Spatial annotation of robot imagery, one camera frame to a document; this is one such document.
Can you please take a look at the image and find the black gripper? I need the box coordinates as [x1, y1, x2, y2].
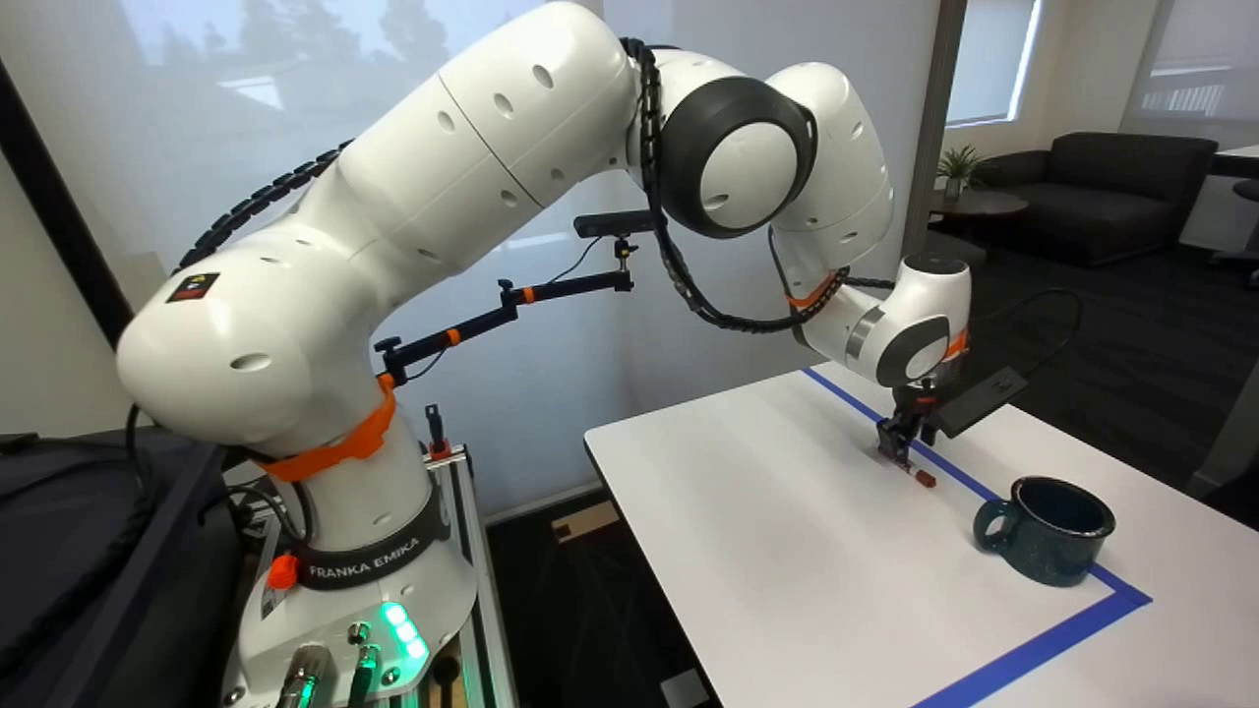
[874, 375, 952, 472]

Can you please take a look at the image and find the long blue tape strip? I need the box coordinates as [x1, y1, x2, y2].
[800, 365, 1158, 611]

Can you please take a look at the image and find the dark blue ceramic mug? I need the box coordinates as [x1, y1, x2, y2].
[970, 472, 1121, 589]

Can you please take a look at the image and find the short blue tape strip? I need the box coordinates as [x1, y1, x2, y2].
[914, 589, 1158, 708]

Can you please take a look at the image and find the round dark side table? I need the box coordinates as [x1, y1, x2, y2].
[933, 191, 1036, 248]

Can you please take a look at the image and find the small green potted plant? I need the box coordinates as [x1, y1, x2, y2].
[933, 143, 983, 201]

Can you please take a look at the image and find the brown cardboard piece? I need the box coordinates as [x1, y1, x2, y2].
[545, 499, 627, 550]

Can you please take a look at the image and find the black sofa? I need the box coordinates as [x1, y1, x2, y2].
[970, 132, 1225, 277]

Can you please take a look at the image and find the black fabric bag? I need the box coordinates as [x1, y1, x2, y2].
[0, 428, 267, 708]

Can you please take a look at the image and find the black diagonal pole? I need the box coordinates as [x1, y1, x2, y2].
[0, 59, 140, 349]

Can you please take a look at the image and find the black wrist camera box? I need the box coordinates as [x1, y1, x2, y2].
[928, 364, 1030, 446]

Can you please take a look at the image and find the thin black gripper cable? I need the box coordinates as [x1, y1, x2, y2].
[763, 227, 821, 318]

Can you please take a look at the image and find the black corrugated cable conduit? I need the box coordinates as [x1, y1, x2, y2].
[173, 36, 859, 340]

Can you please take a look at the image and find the black external camera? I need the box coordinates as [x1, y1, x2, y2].
[570, 208, 661, 243]

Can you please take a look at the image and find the black articulated camera mount arm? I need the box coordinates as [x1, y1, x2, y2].
[373, 267, 638, 389]

